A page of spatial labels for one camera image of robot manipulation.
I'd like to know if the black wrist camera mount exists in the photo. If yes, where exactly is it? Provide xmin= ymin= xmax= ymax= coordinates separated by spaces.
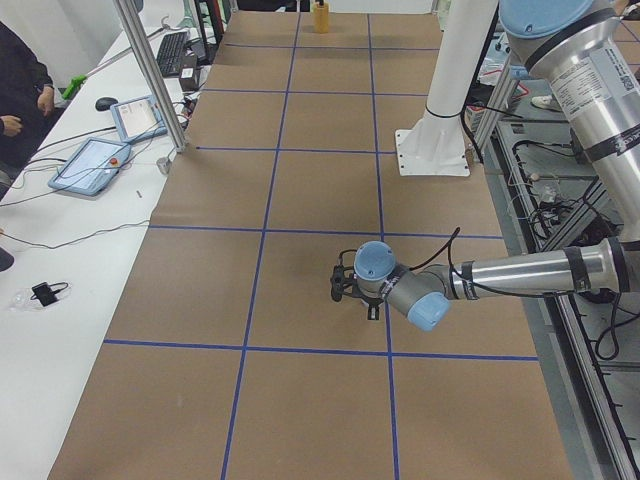
xmin=330 ymin=249 xmax=357 ymax=302

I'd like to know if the black box with label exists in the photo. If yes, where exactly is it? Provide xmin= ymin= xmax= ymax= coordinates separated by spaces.
xmin=179 ymin=66 xmax=200 ymax=92

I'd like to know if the black keyboard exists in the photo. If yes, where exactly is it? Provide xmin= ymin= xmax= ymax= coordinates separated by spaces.
xmin=156 ymin=31 xmax=189 ymax=78

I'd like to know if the aluminium frame post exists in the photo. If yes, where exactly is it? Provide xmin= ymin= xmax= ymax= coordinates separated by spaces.
xmin=113 ymin=0 xmax=187 ymax=153

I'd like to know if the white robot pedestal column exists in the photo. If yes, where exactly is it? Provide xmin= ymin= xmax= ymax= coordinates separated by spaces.
xmin=395 ymin=0 xmax=499 ymax=177

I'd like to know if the black adapter in plastic bag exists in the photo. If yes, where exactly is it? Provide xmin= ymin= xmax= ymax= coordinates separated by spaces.
xmin=9 ymin=282 xmax=71 ymax=311

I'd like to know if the aluminium frame rail right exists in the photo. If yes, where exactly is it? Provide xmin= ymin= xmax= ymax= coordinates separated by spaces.
xmin=477 ymin=77 xmax=639 ymax=479

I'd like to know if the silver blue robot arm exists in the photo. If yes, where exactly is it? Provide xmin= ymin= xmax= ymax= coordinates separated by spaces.
xmin=331 ymin=1 xmax=639 ymax=331

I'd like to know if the person in black clothes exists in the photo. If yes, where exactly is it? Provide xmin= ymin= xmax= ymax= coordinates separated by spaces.
xmin=1 ymin=25 xmax=56 ymax=168

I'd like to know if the blue teach pendant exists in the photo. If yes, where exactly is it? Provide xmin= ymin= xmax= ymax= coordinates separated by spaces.
xmin=48 ymin=137 xmax=132 ymax=197
xmin=110 ymin=95 xmax=167 ymax=144

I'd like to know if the green handled tool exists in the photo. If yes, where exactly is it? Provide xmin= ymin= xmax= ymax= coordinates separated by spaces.
xmin=62 ymin=75 xmax=87 ymax=100

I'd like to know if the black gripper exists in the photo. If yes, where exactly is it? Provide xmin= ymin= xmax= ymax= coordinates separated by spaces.
xmin=361 ymin=298 xmax=383 ymax=320

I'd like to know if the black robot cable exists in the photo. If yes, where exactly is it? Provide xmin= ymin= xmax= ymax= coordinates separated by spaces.
xmin=407 ymin=227 xmax=626 ymax=360

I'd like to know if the small silver metal cylinder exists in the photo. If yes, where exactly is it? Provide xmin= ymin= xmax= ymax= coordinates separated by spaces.
xmin=156 ymin=157 xmax=170 ymax=175

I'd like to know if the wooden chopstick holder cup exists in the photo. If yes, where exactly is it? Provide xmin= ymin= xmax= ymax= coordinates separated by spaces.
xmin=313 ymin=0 xmax=329 ymax=34

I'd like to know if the blue teach pendant far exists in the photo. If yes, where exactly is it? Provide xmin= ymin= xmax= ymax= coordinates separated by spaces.
xmin=110 ymin=95 xmax=167 ymax=144

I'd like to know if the blue teach pendant near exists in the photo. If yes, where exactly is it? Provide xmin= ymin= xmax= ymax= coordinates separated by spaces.
xmin=48 ymin=137 xmax=132 ymax=197

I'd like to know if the black computer mouse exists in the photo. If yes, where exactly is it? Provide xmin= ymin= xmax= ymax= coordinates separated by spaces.
xmin=95 ymin=97 xmax=118 ymax=112

